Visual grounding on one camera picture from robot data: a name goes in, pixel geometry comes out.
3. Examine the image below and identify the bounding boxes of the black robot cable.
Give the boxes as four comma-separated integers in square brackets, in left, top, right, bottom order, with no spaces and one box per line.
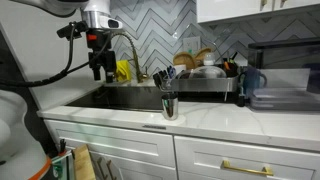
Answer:
[0,22,113,90]

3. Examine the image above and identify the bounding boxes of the wooden plate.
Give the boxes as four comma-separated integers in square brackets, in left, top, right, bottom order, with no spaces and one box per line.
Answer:
[172,51,198,71]
[194,46,213,67]

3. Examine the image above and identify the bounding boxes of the stainless steel sink basin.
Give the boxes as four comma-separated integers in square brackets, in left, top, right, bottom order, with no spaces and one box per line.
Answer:
[65,85,240,113]

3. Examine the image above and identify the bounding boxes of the clear baby bottle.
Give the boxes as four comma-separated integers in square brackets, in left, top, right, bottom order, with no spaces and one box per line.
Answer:
[202,51,216,67]

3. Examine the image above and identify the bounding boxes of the gold spring kitchen faucet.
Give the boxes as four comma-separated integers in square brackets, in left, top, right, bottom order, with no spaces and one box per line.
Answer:
[111,31,150,84]

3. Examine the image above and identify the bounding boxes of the white drawer without handle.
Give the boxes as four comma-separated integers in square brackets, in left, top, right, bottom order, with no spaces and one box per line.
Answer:
[44,118,176,168]

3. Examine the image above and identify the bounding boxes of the clear glass bowl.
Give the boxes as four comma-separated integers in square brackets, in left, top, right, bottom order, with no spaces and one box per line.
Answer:
[187,65,228,80]

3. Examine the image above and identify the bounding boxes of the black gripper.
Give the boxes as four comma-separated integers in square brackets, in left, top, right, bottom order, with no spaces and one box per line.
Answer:
[85,29,118,84]

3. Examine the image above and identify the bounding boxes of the white upper cabinet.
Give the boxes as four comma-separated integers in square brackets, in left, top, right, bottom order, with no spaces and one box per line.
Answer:
[196,0,320,25]

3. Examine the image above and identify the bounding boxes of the stainless steel cup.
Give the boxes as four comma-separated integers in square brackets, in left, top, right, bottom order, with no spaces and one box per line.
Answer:
[161,92,180,121]

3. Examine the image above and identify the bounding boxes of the yellow rubber gloves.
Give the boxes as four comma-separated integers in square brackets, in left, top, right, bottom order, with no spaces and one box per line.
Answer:
[114,59,133,83]

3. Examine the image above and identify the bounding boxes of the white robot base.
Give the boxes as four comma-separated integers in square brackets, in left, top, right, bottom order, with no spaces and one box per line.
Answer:
[0,88,53,180]

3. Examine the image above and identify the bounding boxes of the white drawer with gold handle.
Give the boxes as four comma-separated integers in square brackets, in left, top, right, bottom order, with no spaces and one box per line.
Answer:
[173,135,320,180]

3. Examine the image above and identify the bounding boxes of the black countertop appliance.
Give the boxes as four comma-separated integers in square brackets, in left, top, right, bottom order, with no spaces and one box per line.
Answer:
[247,37,320,95]

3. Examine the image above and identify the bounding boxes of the dark cutlery caddy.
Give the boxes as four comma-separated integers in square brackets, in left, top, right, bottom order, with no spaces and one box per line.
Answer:
[222,51,240,79]

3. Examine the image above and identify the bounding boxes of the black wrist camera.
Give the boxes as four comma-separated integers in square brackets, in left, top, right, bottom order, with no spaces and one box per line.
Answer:
[56,21,89,41]

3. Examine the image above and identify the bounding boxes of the wooden cutting board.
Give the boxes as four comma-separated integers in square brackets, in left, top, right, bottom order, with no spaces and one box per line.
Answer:
[72,143,97,180]

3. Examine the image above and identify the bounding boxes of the stacked clear plastic containers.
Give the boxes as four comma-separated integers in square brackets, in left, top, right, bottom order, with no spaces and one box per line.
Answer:
[248,87,320,112]

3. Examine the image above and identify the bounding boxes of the gold drawer handle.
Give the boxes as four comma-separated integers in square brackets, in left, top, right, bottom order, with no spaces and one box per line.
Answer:
[221,159,275,177]

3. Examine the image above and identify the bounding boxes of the metal dish drying rack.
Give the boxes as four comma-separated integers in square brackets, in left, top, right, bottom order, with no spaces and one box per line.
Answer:
[165,74,240,94]

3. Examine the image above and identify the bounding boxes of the white wall outlet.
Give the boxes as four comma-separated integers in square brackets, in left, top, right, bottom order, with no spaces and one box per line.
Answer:
[182,35,202,56]

